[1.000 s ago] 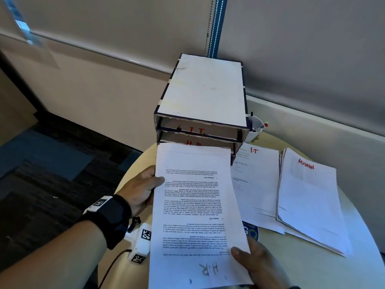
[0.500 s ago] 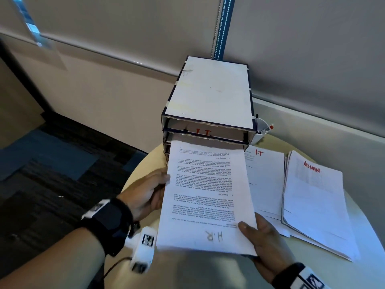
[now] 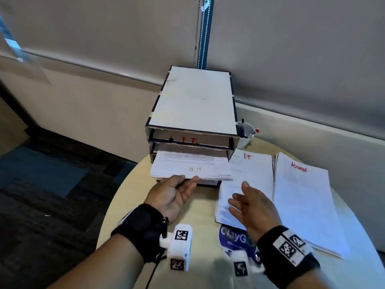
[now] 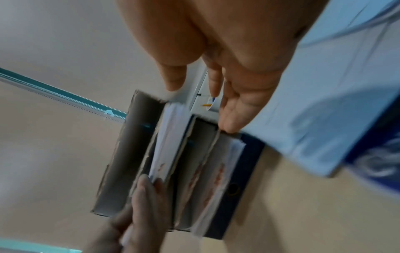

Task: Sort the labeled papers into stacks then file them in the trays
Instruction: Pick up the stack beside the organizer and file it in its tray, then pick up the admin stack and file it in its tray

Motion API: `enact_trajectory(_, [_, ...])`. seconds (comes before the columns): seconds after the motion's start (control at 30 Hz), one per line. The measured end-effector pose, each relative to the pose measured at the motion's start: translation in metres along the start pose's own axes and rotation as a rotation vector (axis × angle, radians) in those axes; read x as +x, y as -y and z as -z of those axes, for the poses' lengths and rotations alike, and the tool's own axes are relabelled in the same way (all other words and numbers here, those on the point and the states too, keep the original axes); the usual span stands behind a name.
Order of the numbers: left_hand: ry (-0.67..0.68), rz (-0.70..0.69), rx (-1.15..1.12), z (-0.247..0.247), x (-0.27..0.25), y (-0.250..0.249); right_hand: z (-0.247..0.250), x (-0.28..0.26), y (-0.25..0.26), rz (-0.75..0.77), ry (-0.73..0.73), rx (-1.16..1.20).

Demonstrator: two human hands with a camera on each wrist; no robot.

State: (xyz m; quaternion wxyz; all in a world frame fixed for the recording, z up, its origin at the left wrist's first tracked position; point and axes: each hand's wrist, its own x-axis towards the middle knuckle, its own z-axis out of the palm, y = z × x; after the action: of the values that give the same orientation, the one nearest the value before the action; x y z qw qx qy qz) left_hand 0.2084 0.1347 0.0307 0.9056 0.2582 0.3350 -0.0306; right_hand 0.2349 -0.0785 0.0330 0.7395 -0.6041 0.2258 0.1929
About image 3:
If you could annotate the person's right hand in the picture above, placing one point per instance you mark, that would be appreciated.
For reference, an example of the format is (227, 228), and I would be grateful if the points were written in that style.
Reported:
(258, 210)

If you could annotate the I.T. paper stack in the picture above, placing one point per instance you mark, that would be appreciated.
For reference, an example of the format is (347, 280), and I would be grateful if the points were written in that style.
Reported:
(221, 219)

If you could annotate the white red-capped marker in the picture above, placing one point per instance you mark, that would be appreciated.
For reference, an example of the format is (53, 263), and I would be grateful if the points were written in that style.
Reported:
(255, 131)

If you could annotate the blue dotted blind strip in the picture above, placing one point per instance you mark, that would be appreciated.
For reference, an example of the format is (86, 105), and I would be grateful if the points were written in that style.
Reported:
(206, 30)

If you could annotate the white pen cup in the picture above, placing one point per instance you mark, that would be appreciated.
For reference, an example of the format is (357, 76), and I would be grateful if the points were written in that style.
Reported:
(245, 141)

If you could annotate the person's left forearm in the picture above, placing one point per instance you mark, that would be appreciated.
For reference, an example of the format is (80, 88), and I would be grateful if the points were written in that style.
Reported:
(102, 267)

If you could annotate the blue round disc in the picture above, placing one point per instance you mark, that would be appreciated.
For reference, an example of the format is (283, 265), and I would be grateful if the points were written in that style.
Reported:
(231, 237)

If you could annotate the person's right forearm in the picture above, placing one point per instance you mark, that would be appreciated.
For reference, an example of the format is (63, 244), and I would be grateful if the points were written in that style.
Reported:
(309, 281)

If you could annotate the H.R. paper stack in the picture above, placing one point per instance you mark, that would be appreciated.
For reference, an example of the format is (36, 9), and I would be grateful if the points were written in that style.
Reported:
(192, 177)

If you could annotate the Admin paper stack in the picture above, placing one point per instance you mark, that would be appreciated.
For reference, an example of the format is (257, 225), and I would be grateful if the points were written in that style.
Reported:
(331, 249)

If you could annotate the unsorted paper stack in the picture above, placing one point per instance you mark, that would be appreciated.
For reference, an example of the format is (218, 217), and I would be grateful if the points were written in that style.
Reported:
(186, 162)

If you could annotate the round wooden table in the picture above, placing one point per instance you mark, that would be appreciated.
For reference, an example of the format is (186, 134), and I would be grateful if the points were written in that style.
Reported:
(204, 213)

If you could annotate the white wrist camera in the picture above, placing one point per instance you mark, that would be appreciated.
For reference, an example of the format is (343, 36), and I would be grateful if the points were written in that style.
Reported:
(243, 264)
(180, 246)

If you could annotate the paper sheet marked IT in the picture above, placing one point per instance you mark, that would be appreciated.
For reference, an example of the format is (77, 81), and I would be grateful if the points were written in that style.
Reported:
(252, 171)

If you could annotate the blue pen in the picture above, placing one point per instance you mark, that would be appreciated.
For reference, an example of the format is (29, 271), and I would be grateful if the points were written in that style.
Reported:
(241, 130)

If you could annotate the person's left hand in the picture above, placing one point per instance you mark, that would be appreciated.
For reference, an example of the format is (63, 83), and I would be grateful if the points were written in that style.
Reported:
(171, 192)

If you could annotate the cardboard document tray organizer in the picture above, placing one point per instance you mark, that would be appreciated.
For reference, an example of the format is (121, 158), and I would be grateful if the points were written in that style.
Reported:
(192, 96)

